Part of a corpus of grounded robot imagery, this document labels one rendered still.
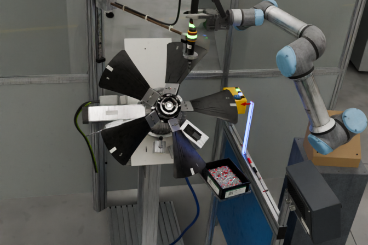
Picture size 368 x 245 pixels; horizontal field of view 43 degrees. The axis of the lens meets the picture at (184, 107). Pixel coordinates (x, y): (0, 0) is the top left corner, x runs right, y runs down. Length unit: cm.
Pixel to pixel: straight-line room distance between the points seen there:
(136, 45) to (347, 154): 122
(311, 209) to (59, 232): 198
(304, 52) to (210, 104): 60
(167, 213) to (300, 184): 162
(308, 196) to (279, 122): 171
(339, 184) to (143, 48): 123
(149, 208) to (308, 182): 121
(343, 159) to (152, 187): 105
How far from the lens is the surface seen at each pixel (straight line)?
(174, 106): 225
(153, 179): 268
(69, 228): 334
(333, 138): 216
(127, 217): 328
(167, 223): 324
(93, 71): 279
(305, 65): 199
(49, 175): 341
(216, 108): 234
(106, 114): 238
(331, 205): 180
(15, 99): 308
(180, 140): 229
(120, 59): 228
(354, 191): 249
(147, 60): 257
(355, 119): 222
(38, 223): 341
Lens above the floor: 237
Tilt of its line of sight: 31 degrees down
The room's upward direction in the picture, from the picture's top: 5 degrees clockwise
